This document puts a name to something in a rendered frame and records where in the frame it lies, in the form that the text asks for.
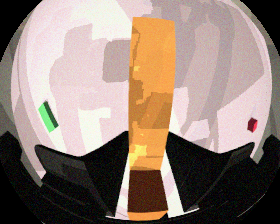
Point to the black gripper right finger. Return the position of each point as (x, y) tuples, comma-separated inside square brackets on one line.
[(197, 170)]

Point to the green rectangular block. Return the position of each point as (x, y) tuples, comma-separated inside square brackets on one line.
[(48, 117)]

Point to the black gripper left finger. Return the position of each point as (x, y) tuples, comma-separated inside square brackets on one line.
[(100, 171)]

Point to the small red cube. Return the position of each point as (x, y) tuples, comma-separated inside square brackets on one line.
[(252, 124)]

